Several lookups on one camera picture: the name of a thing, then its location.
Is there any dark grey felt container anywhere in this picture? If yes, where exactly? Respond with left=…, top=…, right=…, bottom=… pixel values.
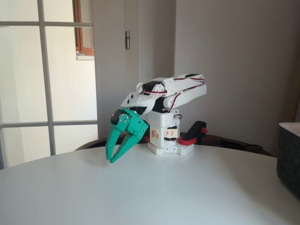
left=276, top=122, right=300, bottom=196

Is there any yellow label reading F5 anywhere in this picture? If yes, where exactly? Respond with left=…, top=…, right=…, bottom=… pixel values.
left=150, top=128, right=161, bottom=141

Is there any yellow label reading F3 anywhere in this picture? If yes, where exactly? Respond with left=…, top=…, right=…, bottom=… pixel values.
left=165, top=127, right=178, bottom=139

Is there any dark brown chair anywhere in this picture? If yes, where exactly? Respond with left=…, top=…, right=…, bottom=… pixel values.
left=75, top=132, right=275, bottom=157

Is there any white framed glass door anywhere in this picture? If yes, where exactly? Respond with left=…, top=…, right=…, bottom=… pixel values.
left=0, top=0, right=98, bottom=169

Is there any red white black servo cable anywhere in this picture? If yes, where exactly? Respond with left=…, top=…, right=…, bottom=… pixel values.
left=138, top=76, right=207, bottom=97
left=163, top=90, right=184, bottom=120

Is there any brown wooden window frame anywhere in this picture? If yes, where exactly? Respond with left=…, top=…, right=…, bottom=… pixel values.
left=73, top=0, right=95, bottom=61

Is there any thin black cable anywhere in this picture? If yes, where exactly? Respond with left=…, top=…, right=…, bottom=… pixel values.
left=219, top=139, right=264, bottom=150

